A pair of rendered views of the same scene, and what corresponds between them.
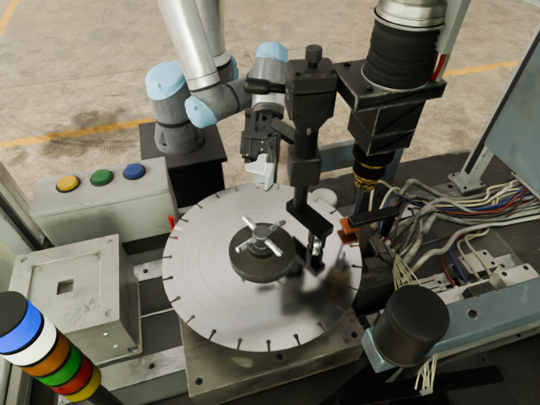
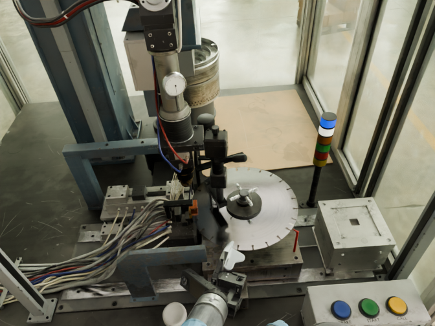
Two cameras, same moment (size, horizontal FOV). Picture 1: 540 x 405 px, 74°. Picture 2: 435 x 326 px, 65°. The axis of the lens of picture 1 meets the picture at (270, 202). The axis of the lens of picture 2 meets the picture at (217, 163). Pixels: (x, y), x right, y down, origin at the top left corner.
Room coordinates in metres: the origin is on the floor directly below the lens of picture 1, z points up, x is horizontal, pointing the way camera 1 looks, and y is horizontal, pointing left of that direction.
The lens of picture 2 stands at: (1.02, 0.13, 1.77)
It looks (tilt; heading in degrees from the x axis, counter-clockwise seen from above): 43 degrees down; 196
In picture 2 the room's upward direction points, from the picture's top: 4 degrees counter-clockwise
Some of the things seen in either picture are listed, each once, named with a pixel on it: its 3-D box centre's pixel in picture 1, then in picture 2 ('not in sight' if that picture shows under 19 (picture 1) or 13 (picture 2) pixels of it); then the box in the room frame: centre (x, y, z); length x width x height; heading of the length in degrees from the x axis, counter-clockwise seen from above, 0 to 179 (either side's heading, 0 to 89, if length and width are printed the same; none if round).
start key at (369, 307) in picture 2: (102, 178); (368, 308); (0.58, 0.37, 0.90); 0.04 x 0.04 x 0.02
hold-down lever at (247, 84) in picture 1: (277, 93); (230, 154); (0.41, -0.01, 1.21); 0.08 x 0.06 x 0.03; 106
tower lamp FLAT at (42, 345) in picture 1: (25, 336); (326, 129); (0.14, 0.23, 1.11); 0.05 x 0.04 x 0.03; 16
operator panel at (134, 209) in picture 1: (112, 206); (359, 314); (0.57, 0.37, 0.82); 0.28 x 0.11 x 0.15; 106
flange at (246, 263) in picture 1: (262, 247); (243, 201); (0.35, 0.01, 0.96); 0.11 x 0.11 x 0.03
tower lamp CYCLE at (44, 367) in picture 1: (41, 349); (324, 136); (0.14, 0.23, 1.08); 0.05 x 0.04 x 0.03; 16
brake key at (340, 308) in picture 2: (134, 172); (340, 310); (0.60, 0.31, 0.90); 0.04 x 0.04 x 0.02
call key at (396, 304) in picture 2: (68, 184); (396, 306); (0.56, 0.44, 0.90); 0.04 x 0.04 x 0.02
